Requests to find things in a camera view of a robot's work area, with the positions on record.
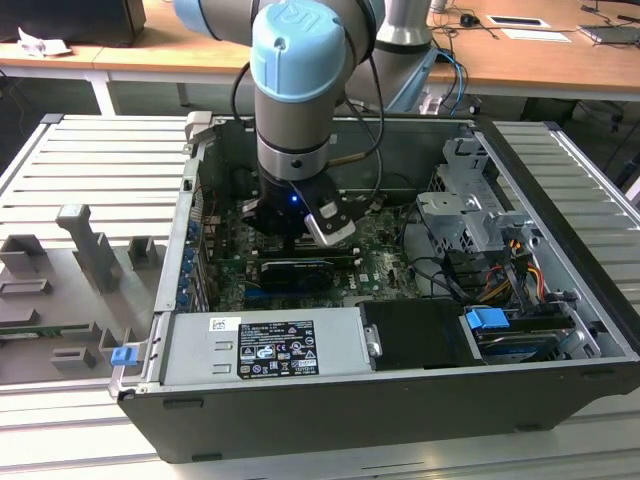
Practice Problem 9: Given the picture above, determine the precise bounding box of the grey case latch handle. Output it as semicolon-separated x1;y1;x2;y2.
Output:
184;110;215;147

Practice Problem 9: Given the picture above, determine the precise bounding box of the green RAM stick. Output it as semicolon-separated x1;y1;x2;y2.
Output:
0;324;94;338

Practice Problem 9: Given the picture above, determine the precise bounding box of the grey power supply unit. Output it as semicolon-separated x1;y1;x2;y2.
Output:
162;306;376;387

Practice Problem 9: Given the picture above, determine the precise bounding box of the grey laptop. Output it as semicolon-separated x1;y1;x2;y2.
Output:
577;23;640;48

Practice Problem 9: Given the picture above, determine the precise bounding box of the black computer box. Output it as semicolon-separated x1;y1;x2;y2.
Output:
0;0;147;49

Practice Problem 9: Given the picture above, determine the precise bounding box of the wooden desk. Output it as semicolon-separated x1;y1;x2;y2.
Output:
0;0;640;101

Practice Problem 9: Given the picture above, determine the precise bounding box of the white paper sheet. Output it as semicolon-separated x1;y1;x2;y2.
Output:
501;28;573;44

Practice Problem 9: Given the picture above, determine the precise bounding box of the yellow red wire bundle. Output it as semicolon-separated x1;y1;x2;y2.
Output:
479;239;547;302

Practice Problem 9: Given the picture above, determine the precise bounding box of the black plastic air shroud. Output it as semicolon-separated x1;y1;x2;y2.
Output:
359;297;482;372

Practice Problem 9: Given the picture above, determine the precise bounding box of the grey parts rack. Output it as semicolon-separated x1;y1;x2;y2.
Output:
0;203;169;386

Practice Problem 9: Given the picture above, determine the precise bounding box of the black RAM slot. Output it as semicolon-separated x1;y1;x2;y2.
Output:
294;243;362;262

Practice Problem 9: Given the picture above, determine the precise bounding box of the hard disk in blue carrier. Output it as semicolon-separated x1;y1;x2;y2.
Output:
463;307;572;364

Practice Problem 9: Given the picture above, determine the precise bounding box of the silver metal disk bay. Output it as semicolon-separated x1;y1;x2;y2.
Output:
414;137;541;261

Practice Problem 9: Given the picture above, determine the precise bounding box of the crumpled white paper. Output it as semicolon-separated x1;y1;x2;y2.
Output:
17;27;72;58

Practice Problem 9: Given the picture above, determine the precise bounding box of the blue case latch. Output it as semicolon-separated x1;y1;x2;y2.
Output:
110;346;139;369

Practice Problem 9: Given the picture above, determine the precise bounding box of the blue cable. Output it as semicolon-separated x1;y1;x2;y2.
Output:
438;47;469;109

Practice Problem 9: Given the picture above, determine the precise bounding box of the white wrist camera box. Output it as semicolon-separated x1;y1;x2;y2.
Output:
302;197;358;248

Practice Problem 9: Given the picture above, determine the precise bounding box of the green motherboard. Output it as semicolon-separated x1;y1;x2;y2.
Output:
199;193;426;311

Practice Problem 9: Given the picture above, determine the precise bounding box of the white desk cable port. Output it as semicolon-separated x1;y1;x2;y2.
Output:
487;14;551;29

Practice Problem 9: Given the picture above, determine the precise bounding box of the black graphics card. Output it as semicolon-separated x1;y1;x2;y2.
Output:
258;257;335;293

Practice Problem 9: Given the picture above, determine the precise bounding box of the black open PC case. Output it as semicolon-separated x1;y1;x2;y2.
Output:
108;110;640;464

